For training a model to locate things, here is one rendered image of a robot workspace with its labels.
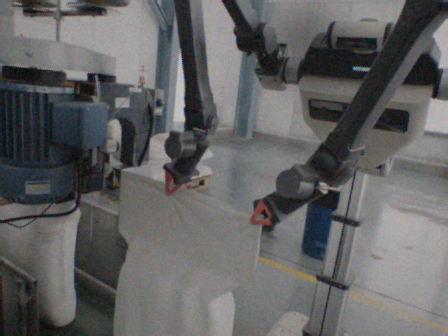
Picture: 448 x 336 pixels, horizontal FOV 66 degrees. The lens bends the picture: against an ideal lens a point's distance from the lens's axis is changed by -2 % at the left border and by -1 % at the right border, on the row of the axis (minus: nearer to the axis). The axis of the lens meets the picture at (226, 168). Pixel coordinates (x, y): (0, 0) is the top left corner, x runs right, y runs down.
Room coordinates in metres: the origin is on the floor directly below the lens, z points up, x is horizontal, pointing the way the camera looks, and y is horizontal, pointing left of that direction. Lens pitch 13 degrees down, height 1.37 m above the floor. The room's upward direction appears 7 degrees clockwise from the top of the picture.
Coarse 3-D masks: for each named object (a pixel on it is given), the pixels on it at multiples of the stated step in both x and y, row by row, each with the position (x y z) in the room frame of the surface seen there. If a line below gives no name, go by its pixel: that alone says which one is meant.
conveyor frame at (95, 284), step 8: (80, 272) 1.50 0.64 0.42; (80, 280) 1.50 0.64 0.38; (88, 280) 1.47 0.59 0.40; (96, 280) 1.45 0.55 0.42; (88, 288) 1.47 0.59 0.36; (96, 288) 1.44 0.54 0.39; (104, 288) 1.41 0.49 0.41; (112, 288) 1.41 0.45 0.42; (104, 296) 1.41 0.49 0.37; (112, 296) 1.38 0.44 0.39; (112, 304) 1.38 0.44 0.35
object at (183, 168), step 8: (176, 160) 0.93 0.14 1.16; (184, 160) 0.91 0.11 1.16; (192, 160) 0.91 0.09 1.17; (168, 168) 0.91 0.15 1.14; (176, 168) 0.92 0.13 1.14; (184, 168) 0.92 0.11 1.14; (192, 168) 0.92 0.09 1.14; (176, 176) 0.89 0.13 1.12; (184, 176) 0.91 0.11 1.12; (192, 176) 0.94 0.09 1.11
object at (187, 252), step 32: (128, 192) 1.04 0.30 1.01; (160, 192) 0.98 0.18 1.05; (192, 192) 0.92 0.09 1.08; (128, 224) 1.04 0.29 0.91; (160, 224) 0.97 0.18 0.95; (192, 224) 0.91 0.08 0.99; (224, 224) 0.85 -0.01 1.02; (128, 256) 0.98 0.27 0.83; (160, 256) 0.95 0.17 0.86; (192, 256) 0.90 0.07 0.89; (224, 256) 0.84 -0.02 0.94; (256, 256) 0.80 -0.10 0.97; (128, 288) 0.94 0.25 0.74; (160, 288) 0.87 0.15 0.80; (192, 288) 0.84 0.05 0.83; (224, 288) 0.82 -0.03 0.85; (128, 320) 0.92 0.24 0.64; (160, 320) 0.86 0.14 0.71; (192, 320) 0.81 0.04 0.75; (224, 320) 0.84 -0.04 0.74
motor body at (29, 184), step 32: (0, 96) 0.67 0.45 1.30; (32, 96) 0.68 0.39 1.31; (64, 96) 0.73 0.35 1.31; (0, 128) 0.68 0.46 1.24; (32, 128) 0.67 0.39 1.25; (0, 160) 0.70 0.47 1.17; (32, 160) 0.67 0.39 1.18; (64, 160) 0.73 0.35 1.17; (0, 192) 0.67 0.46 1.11; (32, 192) 0.67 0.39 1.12; (64, 192) 0.72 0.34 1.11
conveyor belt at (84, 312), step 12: (84, 288) 1.44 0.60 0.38; (84, 300) 1.35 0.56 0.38; (96, 300) 1.36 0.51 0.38; (84, 312) 1.27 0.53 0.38; (96, 312) 1.28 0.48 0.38; (108, 312) 1.29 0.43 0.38; (72, 324) 1.19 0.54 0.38; (84, 324) 1.20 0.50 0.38; (96, 324) 1.21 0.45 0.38; (108, 324) 1.22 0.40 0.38
